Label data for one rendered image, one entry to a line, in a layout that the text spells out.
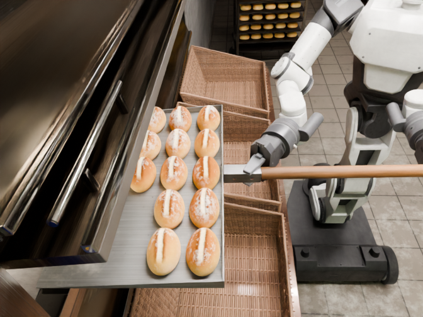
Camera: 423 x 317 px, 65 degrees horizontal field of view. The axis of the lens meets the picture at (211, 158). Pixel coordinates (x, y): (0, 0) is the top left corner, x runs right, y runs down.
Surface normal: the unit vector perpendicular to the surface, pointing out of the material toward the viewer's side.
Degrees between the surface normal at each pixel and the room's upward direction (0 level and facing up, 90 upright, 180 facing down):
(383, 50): 91
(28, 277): 0
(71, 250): 11
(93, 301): 70
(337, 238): 0
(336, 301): 0
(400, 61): 91
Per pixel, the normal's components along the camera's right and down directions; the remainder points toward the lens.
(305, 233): -0.05, -0.72
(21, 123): 0.92, -0.24
